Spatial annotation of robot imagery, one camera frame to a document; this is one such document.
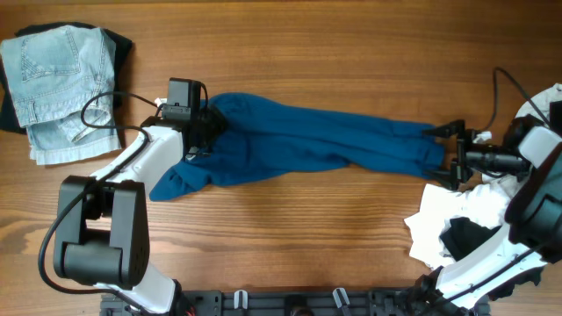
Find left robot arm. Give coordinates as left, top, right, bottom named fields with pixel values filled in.
left=38, top=78, right=227, bottom=315

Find folded black garment under jeans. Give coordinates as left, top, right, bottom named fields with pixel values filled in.
left=1, top=22, right=133, bottom=134

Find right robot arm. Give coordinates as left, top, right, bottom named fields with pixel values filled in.
left=405, top=115, right=561, bottom=315

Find blue polo shirt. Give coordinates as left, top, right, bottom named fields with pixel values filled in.
left=149, top=93, right=445, bottom=201

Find folded light blue jeans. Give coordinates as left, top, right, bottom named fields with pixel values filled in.
left=1, top=25, right=120, bottom=165

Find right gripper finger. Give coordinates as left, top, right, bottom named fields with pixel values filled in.
left=424, top=169, right=459, bottom=190
left=422, top=119, right=465, bottom=139

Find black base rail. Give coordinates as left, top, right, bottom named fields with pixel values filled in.
left=99, top=287, right=491, bottom=316

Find black garment at right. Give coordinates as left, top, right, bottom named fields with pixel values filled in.
left=438, top=100, right=562, bottom=302

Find white t-shirt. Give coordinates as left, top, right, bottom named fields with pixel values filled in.
left=403, top=83, right=562, bottom=271

